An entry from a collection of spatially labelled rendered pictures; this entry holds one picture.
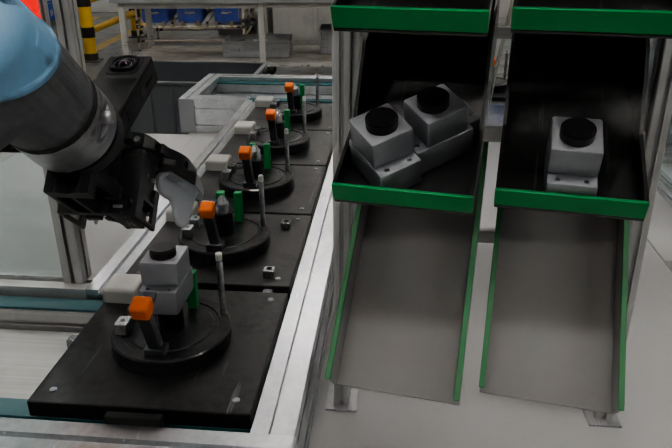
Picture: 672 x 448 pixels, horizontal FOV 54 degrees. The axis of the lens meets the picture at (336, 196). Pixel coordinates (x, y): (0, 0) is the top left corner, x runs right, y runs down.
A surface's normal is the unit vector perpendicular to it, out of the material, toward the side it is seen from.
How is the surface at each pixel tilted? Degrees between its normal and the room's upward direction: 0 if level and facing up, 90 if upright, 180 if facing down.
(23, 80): 113
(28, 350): 0
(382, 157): 108
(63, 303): 0
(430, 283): 45
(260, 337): 0
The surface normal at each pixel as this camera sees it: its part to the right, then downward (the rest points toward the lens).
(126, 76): -0.07, -0.74
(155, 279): -0.09, 0.39
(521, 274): -0.18, -0.39
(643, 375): 0.00, -0.92
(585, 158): -0.24, 0.72
